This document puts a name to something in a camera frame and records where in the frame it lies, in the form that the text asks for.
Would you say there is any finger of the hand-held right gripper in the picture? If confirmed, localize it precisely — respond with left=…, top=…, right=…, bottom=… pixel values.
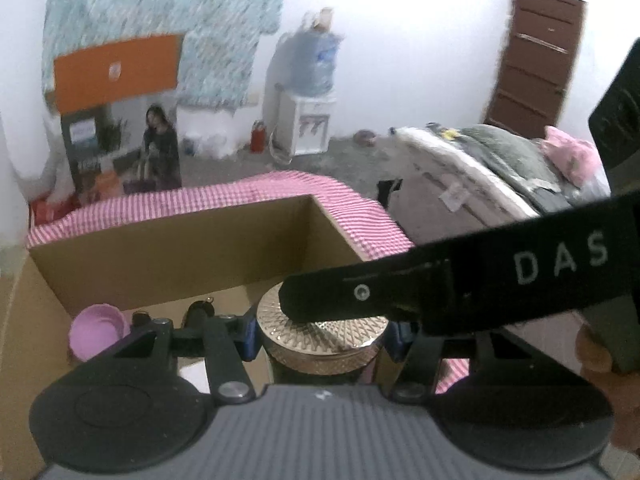
left=279, top=250, right=451, bottom=323

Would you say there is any blue water jug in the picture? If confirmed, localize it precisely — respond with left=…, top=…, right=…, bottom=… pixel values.
left=287, top=7, right=346, bottom=97

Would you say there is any red snack packet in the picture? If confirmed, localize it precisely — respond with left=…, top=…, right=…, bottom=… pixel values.
left=30, top=195, right=81, bottom=226

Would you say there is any grey green blanket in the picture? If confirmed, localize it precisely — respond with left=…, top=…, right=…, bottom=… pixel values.
left=460, top=124, right=611, bottom=213

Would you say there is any purple plastic lid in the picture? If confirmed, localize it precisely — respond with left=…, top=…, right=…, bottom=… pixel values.
left=69, top=303, right=132, bottom=362

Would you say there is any person's right hand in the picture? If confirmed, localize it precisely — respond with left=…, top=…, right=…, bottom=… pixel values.
left=575, top=324, right=640, bottom=453

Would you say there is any orange printed carton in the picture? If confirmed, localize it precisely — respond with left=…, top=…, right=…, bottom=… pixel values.
left=52, top=33, right=183, bottom=206

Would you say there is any brown cardboard box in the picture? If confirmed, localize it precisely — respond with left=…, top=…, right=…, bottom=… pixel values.
left=0, top=194, right=373, bottom=476

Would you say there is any black object on floor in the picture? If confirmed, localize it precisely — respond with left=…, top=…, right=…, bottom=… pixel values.
left=376, top=177, right=403, bottom=207

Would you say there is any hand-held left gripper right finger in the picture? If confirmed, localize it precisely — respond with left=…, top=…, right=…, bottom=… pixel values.
left=382, top=320, right=571, bottom=403

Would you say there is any white water dispenser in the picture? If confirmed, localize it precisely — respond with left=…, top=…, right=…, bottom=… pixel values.
left=272, top=85, right=336, bottom=157

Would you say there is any gold lidded glass jar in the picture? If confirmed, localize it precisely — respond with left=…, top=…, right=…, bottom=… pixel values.
left=255, top=282, right=396, bottom=376

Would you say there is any brown door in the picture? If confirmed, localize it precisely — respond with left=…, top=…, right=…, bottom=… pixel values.
left=482, top=0, right=587, bottom=138

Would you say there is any bed with blankets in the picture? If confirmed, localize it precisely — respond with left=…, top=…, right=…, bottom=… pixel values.
left=395, top=125, right=541, bottom=218

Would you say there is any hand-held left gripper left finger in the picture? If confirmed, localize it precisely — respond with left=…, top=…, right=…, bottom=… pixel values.
left=112, top=312, right=261, bottom=406

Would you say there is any white curtain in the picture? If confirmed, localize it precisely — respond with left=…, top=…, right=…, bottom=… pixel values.
left=0, top=95, right=76, bottom=201

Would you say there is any patterned blue curtain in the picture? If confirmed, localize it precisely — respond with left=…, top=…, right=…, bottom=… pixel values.
left=42, top=0, right=288, bottom=111

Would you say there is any white plastic bag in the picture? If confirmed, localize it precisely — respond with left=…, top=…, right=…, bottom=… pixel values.
left=182, top=132, right=236, bottom=158

